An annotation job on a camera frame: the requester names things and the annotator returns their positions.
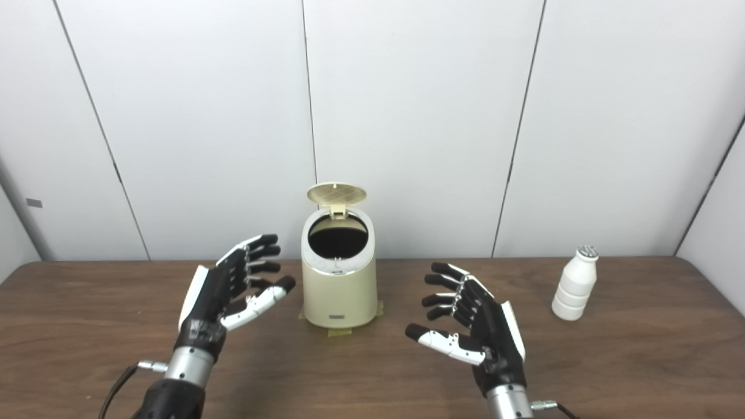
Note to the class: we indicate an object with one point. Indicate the small gray wall tag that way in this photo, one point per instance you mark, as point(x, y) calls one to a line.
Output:
point(34, 203)

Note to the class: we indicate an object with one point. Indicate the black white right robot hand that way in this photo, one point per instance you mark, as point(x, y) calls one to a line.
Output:
point(495, 337)

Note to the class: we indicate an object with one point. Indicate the cream-colored bin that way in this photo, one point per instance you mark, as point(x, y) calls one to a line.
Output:
point(340, 291)

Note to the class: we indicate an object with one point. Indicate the small white plastic bottle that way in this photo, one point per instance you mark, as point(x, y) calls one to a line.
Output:
point(573, 288)

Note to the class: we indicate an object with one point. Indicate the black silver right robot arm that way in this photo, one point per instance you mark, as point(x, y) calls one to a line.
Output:
point(509, 404)

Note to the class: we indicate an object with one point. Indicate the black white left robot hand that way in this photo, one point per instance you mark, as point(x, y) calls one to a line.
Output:
point(209, 297)

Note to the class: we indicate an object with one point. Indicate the round cream bin lid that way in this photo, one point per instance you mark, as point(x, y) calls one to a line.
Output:
point(336, 195)

